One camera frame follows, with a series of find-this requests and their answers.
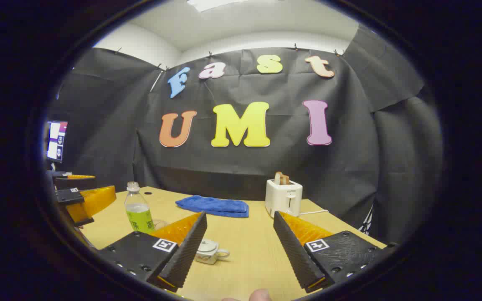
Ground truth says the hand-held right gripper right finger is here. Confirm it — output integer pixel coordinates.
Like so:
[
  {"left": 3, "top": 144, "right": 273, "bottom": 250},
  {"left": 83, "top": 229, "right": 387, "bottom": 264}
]
[{"left": 273, "top": 211, "right": 398, "bottom": 293}]

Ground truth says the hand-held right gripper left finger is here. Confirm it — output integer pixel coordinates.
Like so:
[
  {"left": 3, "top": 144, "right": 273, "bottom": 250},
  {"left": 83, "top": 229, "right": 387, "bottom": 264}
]
[{"left": 97, "top": 211, "right": 208, "bottom": 293}]

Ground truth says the white teacup lid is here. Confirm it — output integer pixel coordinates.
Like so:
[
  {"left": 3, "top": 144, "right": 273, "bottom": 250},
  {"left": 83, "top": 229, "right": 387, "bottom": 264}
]
[{"left": 199, "top": 239, "right": 219, "bottom": 254}]

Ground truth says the green label water bottle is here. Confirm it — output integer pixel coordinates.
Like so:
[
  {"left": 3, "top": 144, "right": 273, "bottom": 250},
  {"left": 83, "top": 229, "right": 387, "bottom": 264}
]
[{"left": 124, "top": 181, "right": 155, "bottom": 234}]

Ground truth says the computer monitor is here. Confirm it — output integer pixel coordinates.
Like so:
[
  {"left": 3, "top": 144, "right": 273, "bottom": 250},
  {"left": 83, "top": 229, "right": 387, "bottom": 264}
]
[{"left": 47, "top": 121, "right": 68, "bottom": 163}]

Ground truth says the blue towel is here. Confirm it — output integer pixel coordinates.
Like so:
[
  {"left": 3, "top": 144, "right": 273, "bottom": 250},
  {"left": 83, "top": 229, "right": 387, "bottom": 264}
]
[{"left": 175, "top": 195, "right": 250, "bottom": 218}]

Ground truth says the white toaster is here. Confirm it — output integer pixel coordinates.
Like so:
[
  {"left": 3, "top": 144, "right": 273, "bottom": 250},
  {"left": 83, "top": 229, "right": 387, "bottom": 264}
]
[{"left": 265, "top": 179, "right": 303, "bottom": 218}]

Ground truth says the ceiling light panel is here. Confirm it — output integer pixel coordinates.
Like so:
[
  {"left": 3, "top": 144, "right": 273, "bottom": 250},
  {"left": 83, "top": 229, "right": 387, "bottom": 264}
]
[{"left": 187, "top": 0, "right": 248, "bottom": 12}]

